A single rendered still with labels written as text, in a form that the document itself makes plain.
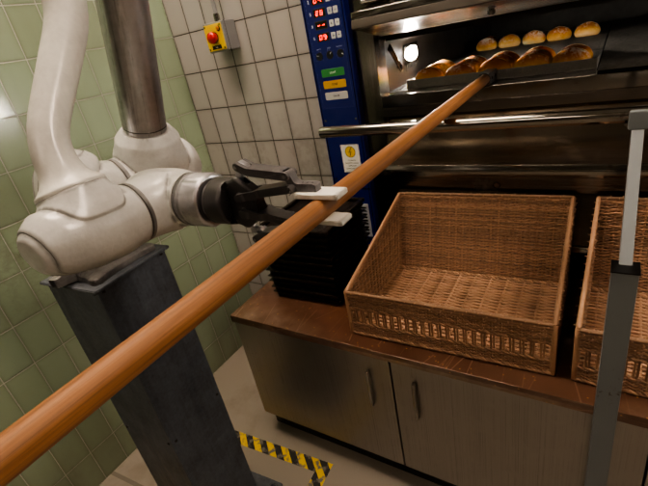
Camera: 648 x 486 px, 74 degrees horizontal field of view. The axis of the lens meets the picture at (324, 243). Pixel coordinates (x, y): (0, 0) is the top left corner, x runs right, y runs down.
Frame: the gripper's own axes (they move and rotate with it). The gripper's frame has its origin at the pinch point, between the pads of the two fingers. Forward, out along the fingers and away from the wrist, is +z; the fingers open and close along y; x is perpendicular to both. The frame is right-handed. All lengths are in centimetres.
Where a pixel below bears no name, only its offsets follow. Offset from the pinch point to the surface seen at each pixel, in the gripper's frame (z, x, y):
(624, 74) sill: 35, -91, 2
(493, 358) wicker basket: 13, -42, 60
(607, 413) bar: 38, -31, 57
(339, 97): -46, -89, 0
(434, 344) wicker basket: -2, -42, 59
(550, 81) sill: 18, -91, 2
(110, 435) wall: -123, -1, 105
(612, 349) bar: 37, -31, 41
